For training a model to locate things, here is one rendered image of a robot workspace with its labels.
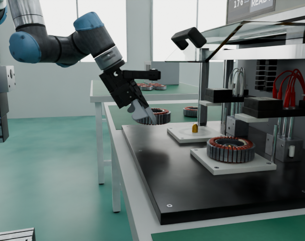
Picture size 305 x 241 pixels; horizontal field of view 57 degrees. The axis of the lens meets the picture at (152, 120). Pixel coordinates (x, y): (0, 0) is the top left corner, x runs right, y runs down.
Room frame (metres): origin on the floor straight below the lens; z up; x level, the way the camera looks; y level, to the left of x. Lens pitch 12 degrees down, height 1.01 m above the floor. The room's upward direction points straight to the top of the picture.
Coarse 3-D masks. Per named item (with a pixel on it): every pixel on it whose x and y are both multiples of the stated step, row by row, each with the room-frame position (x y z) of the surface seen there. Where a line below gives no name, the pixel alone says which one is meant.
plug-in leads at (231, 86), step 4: (236, 68) 0.93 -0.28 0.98; (240, 68) 0.93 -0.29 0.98; (244, 68) 0.91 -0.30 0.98; (232, 72) 0.93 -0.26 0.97; (236, 72) 0.91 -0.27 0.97; (240, 72) 0.90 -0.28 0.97; (244, 72) 0.90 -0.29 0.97; (244, 76) 0.89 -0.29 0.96; (232, 80) 0.90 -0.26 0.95; (236, 80) 0.89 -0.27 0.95; (244, 80) 0.89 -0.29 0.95; (228, 84) 0.93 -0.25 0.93; (232, 84) 0.90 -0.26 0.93; (236, 84) 0.89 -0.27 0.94; (244, 84) 0.89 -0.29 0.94; (228, 88) 0.93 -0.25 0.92; (232, 88) 0.90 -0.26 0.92; (236, 88) 0.88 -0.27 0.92; (244, 88) 0.93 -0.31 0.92; (232, 92) 0.90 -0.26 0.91; (236, 92) 0.88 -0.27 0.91; (240, 92) 0.90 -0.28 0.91; (244, 92) 0.92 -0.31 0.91; (248, 92) 0.92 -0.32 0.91; (236, 96) 0.88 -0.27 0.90
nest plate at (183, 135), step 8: (168, 128) 0.93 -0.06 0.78; (176, 128) 0.93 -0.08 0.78; (184, 128) 0.93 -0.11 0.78; (200, 128) 0.93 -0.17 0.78; (208, 128) 0.93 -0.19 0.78; (176, 136) 0.83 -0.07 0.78; (184, 136) 0.82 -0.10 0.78; (192, 136) 0.82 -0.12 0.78; (200, 136) 0.82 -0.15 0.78; (208, 136) 0.82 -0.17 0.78; (216, 136) 0.82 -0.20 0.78
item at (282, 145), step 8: (272, 136) 0.68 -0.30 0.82; (280, 136) 0.67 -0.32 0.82; (280, 144) 0.65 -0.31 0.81; (288, 144) 0.63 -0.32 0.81; (296, 144) 0.64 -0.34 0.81; (280, 152) 0.64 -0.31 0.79; (288, 152) 0.63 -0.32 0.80; (296, 152) 0.64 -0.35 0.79; (280, 160) 0.64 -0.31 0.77; (288, 160) 0.63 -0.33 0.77; (296, 160) 0.64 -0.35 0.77
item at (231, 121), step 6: (228, 120) 0.91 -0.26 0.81; (234, 120) 0.87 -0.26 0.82; (240, 120) 0.87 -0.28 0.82; (228, 126) 0.91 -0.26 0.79; (234, 126) 0.87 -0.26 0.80; (240, 126) 0.87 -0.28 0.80; (246, 126) 0.88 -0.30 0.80; (228, 132) 0.91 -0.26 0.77; (234, 132) 0.87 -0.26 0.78; (240, 132) 0.87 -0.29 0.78; (246, 132) 0.88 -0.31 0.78
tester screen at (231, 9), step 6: (234, 0) 0.94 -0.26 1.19; (246, 0) 0.87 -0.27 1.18; (228, 6) 0.97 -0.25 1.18; (240, 6) 0.90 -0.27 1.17; (246, 6) 0.86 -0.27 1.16; (270, 6) 0.75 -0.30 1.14; (228, 12) 0.97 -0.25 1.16; (246, 12) 0.86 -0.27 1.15; (252, 12) 0.83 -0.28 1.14; (228, 18) 0.97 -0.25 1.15; (234, 18) 0.93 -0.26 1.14
